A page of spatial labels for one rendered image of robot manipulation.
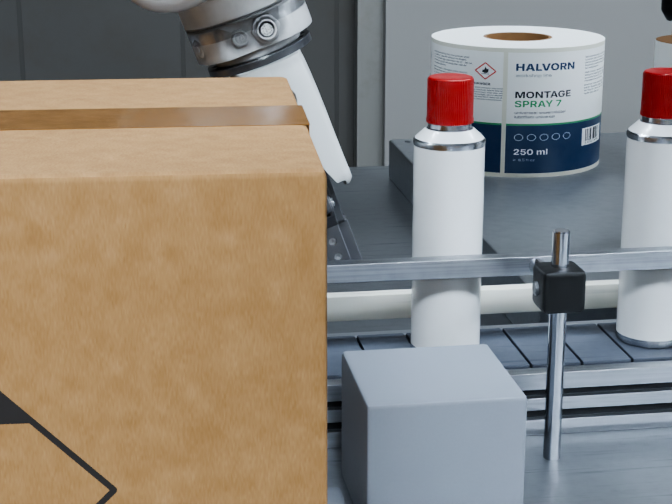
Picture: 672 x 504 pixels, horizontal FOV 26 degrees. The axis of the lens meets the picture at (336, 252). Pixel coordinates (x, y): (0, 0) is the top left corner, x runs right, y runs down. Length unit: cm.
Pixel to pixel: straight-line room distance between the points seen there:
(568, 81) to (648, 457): 69
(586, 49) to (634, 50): 237
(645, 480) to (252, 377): 46
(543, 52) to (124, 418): 108
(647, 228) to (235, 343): 54
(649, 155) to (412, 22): 275
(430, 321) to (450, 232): 7
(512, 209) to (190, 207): 95
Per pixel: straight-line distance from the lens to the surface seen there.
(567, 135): 166
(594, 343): 112
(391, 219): 166
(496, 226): 144
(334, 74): 382
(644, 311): 111
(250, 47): 98
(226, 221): 58
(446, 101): 103
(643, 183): 108
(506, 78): 163
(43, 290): 59
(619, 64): 402
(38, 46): 371
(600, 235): 142
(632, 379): 108
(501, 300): 112
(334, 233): 103
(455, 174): 103
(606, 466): 103
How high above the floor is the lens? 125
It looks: 16 degrees down
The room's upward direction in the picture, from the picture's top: straight up
